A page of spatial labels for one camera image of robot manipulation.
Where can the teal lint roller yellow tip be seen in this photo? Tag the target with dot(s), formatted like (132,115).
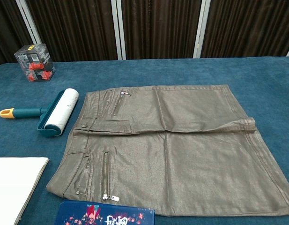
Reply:
(61,108)

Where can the dark brown folding screen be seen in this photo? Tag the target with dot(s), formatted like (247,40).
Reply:
(156,25)

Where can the clear plastic box red items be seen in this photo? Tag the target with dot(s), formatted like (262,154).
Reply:
(35,62)

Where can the dark blue floral printed box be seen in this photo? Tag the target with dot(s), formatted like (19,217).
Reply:
(104,214)

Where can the white folded cloth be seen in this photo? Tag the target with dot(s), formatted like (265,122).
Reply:
(13,185)

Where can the folded olive-brown pants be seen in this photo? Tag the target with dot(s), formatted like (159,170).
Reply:
(163,152)

